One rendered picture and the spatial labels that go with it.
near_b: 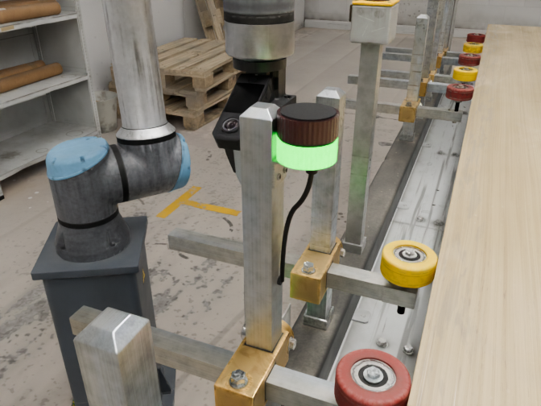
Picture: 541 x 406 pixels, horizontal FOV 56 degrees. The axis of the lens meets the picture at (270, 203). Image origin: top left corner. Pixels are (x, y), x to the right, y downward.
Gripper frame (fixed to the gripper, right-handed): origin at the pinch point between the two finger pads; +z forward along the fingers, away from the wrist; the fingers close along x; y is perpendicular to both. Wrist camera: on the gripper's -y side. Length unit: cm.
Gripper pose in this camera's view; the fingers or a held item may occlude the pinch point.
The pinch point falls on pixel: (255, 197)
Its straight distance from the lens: 74.5
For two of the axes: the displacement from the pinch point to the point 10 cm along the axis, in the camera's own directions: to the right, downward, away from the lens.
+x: -9.2, -1.8, 3.4
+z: 0.0, 8.8, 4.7
